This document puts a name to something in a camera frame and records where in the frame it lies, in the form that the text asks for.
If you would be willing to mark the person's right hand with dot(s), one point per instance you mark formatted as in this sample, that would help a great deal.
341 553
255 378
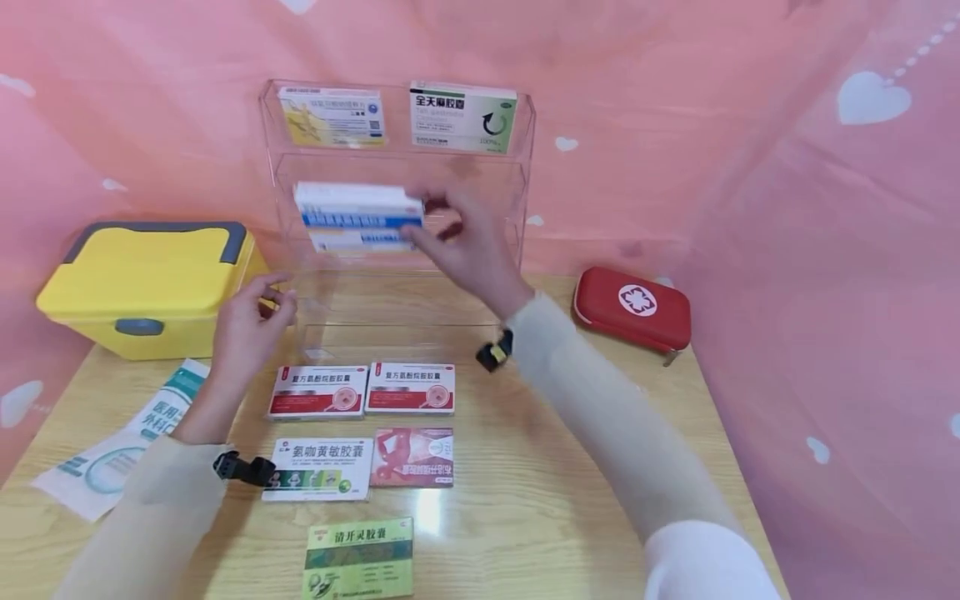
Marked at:
480 254

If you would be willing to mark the person's left hand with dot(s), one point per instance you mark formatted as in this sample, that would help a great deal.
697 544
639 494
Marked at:
244 337

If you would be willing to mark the person's left index finger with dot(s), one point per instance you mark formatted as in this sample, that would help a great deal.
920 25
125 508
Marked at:
266 281

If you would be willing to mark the person's left thumb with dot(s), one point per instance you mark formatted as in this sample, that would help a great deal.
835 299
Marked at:
283 304

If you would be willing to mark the person's right fingers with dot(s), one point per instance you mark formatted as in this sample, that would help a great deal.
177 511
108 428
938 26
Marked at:
448 198

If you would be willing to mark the person's right thumb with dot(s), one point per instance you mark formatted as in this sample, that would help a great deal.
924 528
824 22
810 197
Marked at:
429 243

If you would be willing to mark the blue and white medicine box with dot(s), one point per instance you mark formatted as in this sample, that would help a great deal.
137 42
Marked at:
352 208

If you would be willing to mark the person's right forearm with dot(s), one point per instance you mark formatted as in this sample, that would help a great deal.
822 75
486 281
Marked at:
622 433

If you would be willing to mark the person's left forearm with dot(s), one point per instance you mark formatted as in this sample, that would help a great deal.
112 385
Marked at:
161 508

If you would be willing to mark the clear acrylic tiered shelf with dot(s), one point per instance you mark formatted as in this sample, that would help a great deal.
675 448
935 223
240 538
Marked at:
405 283

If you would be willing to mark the white and green medicine box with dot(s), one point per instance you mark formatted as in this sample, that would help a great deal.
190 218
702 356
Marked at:
461 117

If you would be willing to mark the red and white medicine box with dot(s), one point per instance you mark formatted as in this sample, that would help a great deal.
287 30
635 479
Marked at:
410 388
319 392

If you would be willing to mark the black wrist band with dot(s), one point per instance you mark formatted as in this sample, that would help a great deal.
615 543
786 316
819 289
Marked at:
244 468
496 352

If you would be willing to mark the yellow and white medicine box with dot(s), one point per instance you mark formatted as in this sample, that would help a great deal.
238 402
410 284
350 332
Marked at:
334 117

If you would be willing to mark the white box green picture strip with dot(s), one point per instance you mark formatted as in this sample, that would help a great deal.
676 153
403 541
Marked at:
319 469

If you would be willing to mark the pink and red medicine box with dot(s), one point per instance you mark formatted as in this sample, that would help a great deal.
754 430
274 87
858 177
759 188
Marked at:
412 458

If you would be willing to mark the red first aid pouch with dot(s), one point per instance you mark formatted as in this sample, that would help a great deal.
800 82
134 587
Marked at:
634 308

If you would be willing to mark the white and teal mask packet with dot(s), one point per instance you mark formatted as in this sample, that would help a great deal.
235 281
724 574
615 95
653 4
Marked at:
105 467

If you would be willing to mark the green and yellow medicine box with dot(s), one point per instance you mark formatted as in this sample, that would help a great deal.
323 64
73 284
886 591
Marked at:
360 562

